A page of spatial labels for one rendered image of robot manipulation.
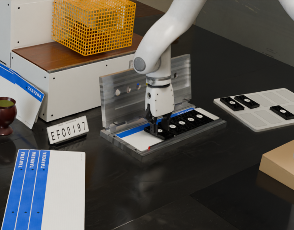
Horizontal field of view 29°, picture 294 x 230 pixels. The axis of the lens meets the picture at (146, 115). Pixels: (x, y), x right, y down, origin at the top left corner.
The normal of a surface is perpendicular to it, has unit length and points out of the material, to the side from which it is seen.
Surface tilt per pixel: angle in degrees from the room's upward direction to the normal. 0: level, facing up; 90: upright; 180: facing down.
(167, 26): 45
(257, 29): 90
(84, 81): 90
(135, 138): 0
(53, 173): 0
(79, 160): 0
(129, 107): 76
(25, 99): 69
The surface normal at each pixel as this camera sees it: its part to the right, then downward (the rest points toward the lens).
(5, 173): 0.12, -0.89
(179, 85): 0.71, 0.17
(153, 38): -0.26, -0.17
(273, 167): -0.73, 0.22
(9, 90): -0.55, -0.18
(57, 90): 0.70, 0.40
